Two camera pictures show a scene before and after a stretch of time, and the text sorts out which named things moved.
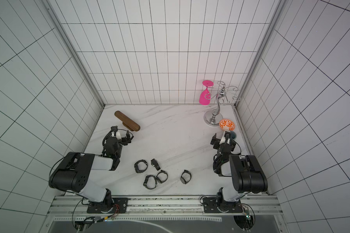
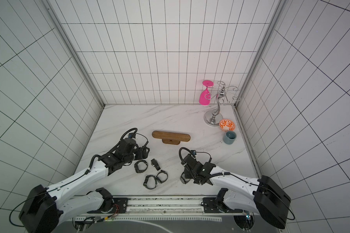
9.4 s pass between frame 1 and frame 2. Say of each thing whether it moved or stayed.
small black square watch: stayed
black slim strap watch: stayed
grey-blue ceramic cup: stayed
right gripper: moved
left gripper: moved
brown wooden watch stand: moved
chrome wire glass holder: stayed
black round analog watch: stayed
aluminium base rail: stayed
